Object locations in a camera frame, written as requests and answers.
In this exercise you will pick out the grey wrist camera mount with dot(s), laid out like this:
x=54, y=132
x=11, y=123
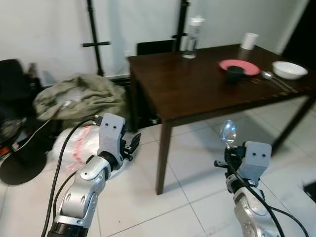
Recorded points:
x=111, y=136
x=257, y=159

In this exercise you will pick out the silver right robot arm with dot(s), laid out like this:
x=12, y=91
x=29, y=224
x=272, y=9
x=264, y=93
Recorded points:
x=252, y=217

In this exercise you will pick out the clear water bottle white lid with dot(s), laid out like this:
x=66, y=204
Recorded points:
x=190, y=44

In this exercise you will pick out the silver metal fork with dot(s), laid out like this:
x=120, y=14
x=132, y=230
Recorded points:
x=267, y=75

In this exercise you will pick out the olive green cloth pile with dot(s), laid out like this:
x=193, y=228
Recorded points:
x=89, y=96

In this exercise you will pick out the black dining chair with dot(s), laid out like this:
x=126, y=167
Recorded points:
x=155, y=48

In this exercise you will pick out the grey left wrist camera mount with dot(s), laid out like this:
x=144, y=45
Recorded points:
x=111, y=136

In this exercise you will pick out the white bowl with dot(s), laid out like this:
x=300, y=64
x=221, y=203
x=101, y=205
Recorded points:
x=290, y=70

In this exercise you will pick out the white paper roll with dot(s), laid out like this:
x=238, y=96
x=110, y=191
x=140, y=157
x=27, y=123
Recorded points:
x=249, y=41

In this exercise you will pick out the black stand pole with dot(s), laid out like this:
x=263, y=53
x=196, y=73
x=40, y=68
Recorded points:
x=183, y=15
x=93, y=24

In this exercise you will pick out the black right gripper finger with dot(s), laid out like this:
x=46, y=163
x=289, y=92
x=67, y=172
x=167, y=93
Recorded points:
x=236, y=149

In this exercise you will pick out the pink round plate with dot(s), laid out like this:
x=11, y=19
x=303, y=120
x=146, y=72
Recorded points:
x=249, y=66

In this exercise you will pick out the black office chair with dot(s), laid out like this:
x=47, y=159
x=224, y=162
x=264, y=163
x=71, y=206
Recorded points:
x=15, y=84

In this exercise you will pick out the silver metal spoon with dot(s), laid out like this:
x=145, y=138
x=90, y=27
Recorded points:
x=228, y=132

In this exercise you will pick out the dark brown wooden table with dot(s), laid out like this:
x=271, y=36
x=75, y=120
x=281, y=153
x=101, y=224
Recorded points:
x=197, y=84

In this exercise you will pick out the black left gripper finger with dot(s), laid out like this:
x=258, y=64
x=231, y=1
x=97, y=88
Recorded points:
x=134, y=143

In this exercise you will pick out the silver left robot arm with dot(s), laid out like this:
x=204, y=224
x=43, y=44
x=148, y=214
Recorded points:
x=81, y=197

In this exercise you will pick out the black floor mat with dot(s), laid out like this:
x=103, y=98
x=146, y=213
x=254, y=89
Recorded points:
x=311, y=192

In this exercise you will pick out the dark blue cup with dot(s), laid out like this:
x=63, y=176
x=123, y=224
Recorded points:
x=234, y=74

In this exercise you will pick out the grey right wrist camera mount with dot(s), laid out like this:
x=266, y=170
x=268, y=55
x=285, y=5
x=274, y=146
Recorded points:
x=257, y=159

